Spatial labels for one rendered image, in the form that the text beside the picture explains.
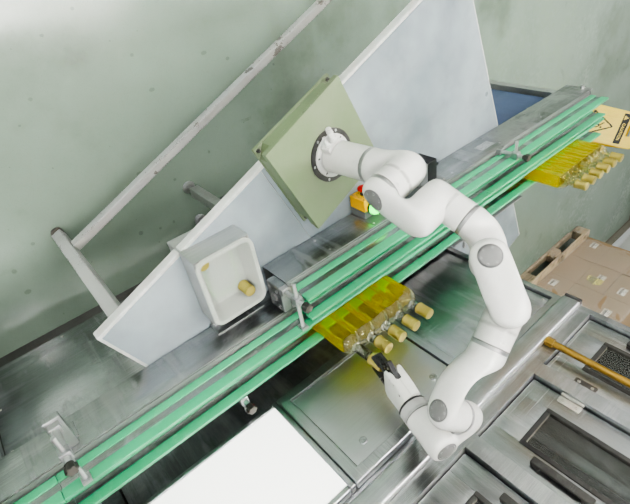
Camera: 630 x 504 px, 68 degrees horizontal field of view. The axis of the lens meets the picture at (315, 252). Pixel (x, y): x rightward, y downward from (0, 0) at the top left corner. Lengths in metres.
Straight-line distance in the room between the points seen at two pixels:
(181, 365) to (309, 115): 0.76
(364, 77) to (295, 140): 0.34
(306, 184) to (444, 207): 0.42
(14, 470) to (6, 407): 0.54
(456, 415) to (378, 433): 0.32
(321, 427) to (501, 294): 0.62
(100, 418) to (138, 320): 0.26
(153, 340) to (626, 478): 1.23
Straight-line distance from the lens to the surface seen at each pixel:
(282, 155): 1.27
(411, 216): 1.09
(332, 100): 1.36
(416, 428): 1.17
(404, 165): 1.16
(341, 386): 1.43
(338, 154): 1.30
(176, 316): 1.37
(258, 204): 1.36
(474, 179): 1.81
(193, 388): 1.33
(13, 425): 1.83
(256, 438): 1.38
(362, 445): 1.32
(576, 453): 1.42
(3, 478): 1.40
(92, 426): 1.36
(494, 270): 1.04
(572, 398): 1.50
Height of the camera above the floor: 1.81
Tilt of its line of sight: 43 degrees down
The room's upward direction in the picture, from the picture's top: 121 degrees clockwise
